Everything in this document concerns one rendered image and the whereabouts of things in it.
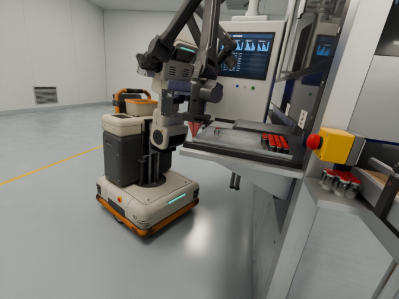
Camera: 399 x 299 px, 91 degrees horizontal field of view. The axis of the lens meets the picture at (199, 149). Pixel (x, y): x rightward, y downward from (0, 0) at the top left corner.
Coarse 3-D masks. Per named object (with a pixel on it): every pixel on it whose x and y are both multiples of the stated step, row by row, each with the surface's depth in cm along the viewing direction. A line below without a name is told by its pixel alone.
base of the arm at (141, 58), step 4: (136, 56) 105; (140, 56) 106; (144, 56) 104; (148, 56) 103; (152, 56) 102; (140, 60) 105; (144, 60) 105; (148, 60) 104; (152, 60) 104; (156, 60) 104; (140, 64) 104; (144, 64) 106; (148, 64) 105; (152, 64) 106; (156, 64) 108; (144, 68) 106; (148, 68) 107; (152, 68) 109; (156, 68) 112
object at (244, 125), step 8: (240, 120) 123; (248, 120) 122; (240, 128) 99; (248, 128) 98; (256, 128) 117; (264, 128) 120; (272, 128) 119; (280, 128) 118; (288, 128) 117; (288, 136) 94; (296, 136) 93
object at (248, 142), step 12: (204, 132) 86; (228, 132) 93; (240, 132) 91; (252, 132) 90; (216, 144) 69; (228, 144) 68; (240, 144) 81; (252, 144) 83; (276, 156) 65; (288, 156) 64
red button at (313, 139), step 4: (308, 136) 50; (312, 136) 48; (316, 136) 48; (308, 140) 49; (312, 140) 48; (316, 140) 48; (308, 144) 49; (312, 144) 48; (316, 144) 48; (308, 148) 50; (312, 148) 49; (316, 148) 48
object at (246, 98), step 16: (240, 16) 139; (256, 16) 135; (240, 32) 140; (256, 32) 136; (272, 32) 132; (240, 48) 143; (256, 48) 138; (272, 48) 134; (224, 64) 150; (240, 64) 145; (256, 64) 141; (272, 64) 137; (224, 80) 154; (240, 80) 149; (256, 80) 144; (272, 80) 140; (224, 96) 157; (240, 96) 152; (256, 96) 147; (208, 112) 166; (224, 112) 160; (240, 112) 155; (256, 112) 150
